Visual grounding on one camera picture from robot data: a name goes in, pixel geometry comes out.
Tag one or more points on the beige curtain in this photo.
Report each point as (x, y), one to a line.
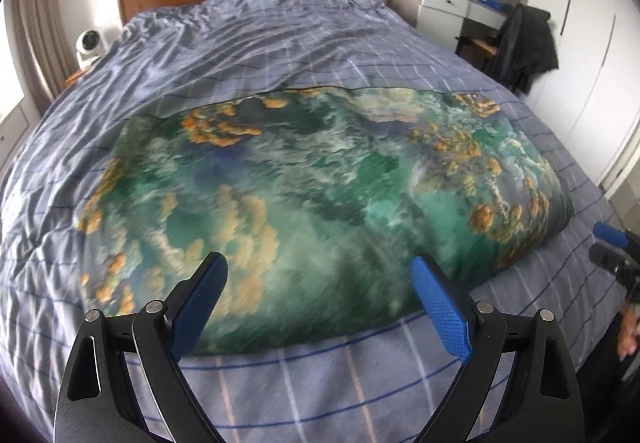
(40, 33)

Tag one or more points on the blue checked duvet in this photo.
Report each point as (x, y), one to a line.
(250, 48)

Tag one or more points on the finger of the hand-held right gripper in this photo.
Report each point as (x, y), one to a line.
(610, 234)

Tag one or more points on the white wardrobe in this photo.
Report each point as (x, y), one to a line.
(590, 73)

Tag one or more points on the wooden chair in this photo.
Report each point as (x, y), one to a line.
(475, 45)

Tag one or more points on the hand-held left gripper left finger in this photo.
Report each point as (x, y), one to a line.
(200, 303)

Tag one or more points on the wooden nightstand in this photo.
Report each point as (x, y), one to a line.
(75, 75)

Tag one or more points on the white desk with drawers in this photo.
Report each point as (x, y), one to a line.
(445, 5)

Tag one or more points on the blue item on desk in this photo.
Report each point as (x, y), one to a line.
(492, 3)

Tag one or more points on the white round camera device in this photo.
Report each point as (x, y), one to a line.
(90, 45)

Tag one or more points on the black jacket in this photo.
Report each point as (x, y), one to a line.
(525, 43)

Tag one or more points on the person's right hand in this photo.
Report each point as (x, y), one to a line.
(630, 333)

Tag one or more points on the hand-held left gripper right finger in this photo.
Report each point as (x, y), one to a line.
(440, 308)

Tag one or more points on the green orange patterned pillow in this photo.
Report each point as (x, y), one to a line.
(325, 203)

